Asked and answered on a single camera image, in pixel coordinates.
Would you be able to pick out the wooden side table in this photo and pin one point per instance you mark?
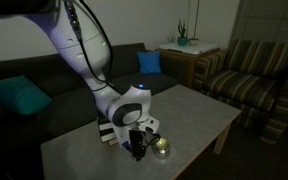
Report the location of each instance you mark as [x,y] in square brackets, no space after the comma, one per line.
[179,61]

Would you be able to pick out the teal plant pot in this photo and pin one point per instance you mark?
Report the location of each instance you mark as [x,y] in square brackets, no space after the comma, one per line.
[182,41]

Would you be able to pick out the blue cushion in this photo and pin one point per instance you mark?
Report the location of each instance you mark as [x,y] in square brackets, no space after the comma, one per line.
[149,62]

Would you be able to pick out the teal cushion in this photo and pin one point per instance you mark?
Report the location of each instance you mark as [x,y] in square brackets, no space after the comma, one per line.
[22,96]

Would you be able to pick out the small white pot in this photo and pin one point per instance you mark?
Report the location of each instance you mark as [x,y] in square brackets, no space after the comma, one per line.
[193,41]

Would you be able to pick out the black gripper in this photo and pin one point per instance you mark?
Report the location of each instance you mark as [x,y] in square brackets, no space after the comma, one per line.
[137,144]

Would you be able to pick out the dark grey sofa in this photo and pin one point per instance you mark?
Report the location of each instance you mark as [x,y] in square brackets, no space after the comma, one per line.
[72,106]

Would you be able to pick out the silver round bottle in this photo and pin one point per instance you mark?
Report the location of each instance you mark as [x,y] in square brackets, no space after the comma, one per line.
[161,148]

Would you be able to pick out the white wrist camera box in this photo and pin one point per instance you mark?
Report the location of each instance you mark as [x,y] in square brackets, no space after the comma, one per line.
[150,126]

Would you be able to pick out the black book orange spine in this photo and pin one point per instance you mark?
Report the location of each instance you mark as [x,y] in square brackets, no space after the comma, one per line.
[106,130]

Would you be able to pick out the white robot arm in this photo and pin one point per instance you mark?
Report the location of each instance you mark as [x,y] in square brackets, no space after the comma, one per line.
[81,41]

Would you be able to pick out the striped armchair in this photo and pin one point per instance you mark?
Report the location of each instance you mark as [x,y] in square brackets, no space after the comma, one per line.
[253,77]

